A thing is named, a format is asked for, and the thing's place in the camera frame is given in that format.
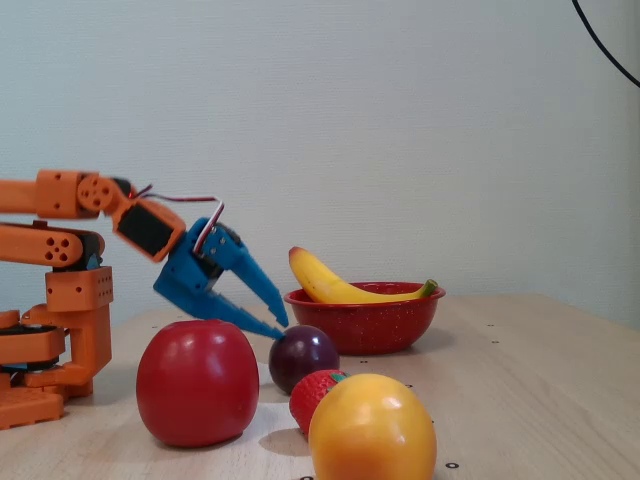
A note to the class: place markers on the red plastic strawberry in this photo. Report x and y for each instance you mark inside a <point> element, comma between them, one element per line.
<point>307,400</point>

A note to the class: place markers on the yellow orange round fruit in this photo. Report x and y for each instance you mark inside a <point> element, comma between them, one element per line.
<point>372,430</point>

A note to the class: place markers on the red plastic apple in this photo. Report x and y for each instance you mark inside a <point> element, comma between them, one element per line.
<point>197,385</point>

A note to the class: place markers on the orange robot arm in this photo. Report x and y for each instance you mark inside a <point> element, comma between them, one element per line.
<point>55,197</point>

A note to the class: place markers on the red speckled enamel bowl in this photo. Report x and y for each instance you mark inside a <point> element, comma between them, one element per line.
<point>365,325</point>

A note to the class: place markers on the orange robot base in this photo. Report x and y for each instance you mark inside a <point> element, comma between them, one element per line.
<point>85,345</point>

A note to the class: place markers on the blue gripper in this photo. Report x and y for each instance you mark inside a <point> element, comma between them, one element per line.
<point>186,276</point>

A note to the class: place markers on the yellow plastic banana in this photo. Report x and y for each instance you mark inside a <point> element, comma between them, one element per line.
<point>325,285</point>

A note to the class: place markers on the dark purple plastic plum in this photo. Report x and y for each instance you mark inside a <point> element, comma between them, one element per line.
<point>300,357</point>

